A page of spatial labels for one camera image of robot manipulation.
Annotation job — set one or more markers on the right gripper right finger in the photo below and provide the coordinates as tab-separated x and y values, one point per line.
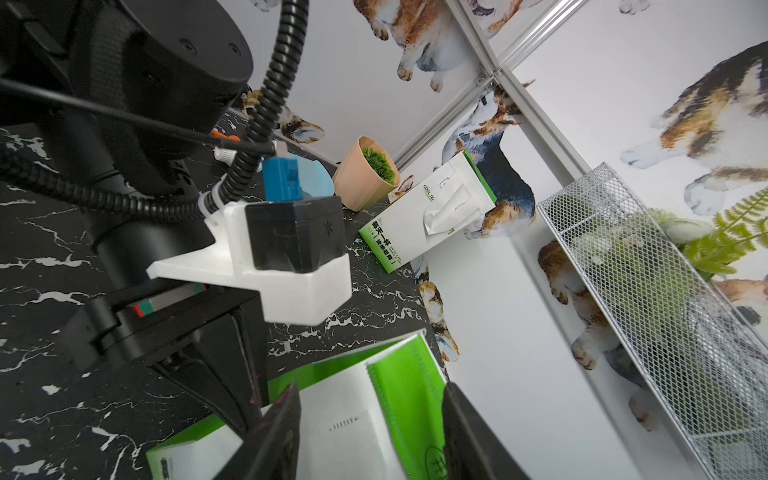
472	450

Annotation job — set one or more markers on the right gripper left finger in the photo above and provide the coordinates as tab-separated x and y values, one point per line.
270	450

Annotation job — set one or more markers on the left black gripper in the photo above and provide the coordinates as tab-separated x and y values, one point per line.
208	340

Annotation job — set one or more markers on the green white takeout bag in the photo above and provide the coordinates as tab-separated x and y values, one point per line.
452	197

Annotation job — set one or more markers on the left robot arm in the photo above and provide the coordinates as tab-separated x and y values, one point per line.
140	84

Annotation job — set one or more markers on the light blue dustpan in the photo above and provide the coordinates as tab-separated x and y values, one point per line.
306	179

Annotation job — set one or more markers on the terracotta pot with plant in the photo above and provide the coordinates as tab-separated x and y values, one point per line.
357	183

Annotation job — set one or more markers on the artificial fern with flower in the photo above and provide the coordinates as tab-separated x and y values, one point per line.
712	248

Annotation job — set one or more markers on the white wire wall basket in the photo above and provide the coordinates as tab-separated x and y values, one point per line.
698	355

